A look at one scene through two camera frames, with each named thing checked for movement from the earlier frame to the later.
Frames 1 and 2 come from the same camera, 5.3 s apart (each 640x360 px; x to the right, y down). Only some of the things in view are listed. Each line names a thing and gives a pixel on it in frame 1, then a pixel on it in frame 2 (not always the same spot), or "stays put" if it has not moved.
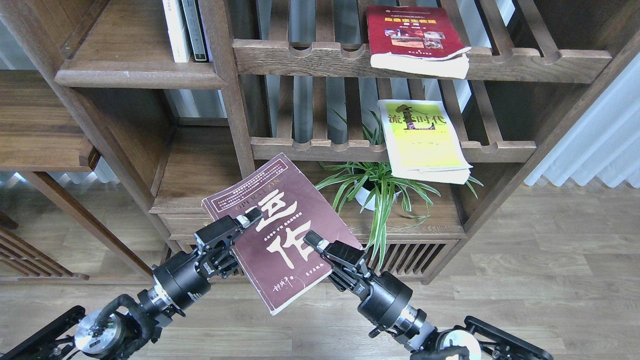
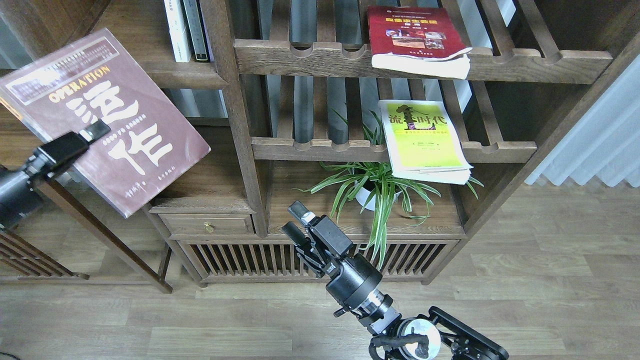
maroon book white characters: x=274 y=254 to x=96 y=79
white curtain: x=603 y=142 stays put
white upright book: x=176 y=30 stays put
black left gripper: x=182 y=278 to x=19 y=197
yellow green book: x=422 y=142 stays put
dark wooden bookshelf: x=411 y=119 stays put
